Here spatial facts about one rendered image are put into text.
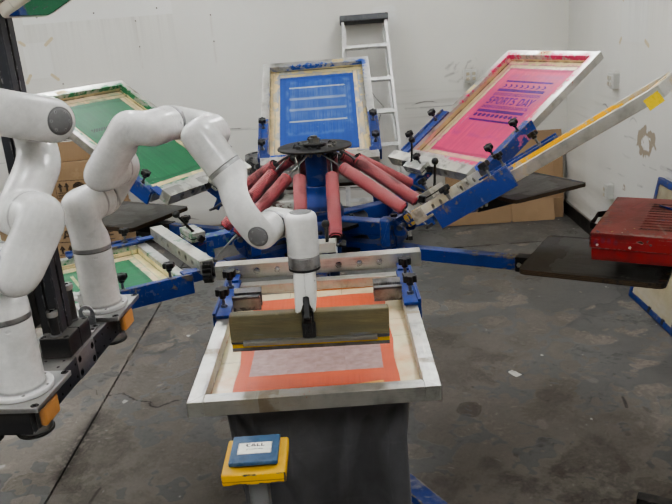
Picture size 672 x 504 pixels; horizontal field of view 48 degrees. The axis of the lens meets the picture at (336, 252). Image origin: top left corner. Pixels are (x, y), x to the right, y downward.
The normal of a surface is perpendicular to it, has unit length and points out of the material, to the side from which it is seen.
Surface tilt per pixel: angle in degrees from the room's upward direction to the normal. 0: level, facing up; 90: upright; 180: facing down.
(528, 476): 0
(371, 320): 90
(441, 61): 90
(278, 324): 90
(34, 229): 83
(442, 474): 0
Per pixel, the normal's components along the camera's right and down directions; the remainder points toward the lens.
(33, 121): 0.74, 0.22
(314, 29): 0.00, 0.31
